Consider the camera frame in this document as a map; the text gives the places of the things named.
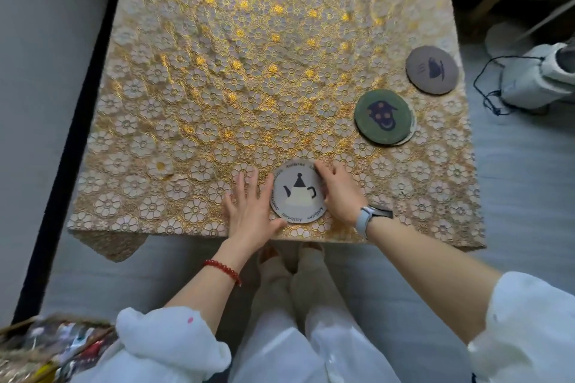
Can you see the white round coaster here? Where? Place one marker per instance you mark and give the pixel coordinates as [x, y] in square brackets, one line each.
[410, 132]

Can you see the person's right thumb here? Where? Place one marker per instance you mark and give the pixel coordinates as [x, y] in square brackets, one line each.
[328, 201]

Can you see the gold floral lace tablecloth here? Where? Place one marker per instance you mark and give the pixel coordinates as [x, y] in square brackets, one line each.
[233, 59]

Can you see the green face print coaster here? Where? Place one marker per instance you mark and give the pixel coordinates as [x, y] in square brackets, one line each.
[382, 115]

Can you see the person's left hand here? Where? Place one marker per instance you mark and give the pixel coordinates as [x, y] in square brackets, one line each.
[251, 221]

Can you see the person's left forearm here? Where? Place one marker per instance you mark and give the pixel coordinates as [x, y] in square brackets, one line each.
[215, 279]

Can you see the grey cup print coaster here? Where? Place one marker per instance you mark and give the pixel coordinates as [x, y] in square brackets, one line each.
[432, 69]

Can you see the grey smartwatch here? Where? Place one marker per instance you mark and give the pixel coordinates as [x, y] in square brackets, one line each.
[366, 221]

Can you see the white sleeve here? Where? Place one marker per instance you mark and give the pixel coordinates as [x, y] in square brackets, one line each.
[530, 329]
[166, 347]

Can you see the white handheld appliance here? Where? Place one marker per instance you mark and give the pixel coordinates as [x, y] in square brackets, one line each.
[532, 77]

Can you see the round white stand base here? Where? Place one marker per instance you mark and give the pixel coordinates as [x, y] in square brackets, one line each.
[507, 39]

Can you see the person's right forearm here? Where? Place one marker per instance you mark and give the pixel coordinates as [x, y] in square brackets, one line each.
[431, 275]

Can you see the white right sleeve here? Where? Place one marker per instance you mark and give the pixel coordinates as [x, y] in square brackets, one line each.
[530, 329]

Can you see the grey teapot print coaster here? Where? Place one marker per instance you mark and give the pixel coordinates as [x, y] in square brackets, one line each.
[298, 196]

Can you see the person's left middle finger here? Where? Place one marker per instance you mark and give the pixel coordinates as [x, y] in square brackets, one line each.
[253, 185]

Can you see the white pole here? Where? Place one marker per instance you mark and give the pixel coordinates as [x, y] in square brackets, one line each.
[550, 19]

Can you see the person's left thumb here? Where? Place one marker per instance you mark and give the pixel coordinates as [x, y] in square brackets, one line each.
[278, 224]

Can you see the beige slipper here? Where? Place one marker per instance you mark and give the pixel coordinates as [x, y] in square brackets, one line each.
[266, 256]
[314, 247]

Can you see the person's left little finger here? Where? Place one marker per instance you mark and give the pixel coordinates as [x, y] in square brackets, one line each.
[228, 206]

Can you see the white left sleeve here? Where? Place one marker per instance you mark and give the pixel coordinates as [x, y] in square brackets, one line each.
[166, 347]

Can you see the white trousers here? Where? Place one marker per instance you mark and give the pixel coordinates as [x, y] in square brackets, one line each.
[296, 333]

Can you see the wicker basket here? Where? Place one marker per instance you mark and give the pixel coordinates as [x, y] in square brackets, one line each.
[54, 347]

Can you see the person's right hand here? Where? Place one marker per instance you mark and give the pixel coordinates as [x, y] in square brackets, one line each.
[343, 201]

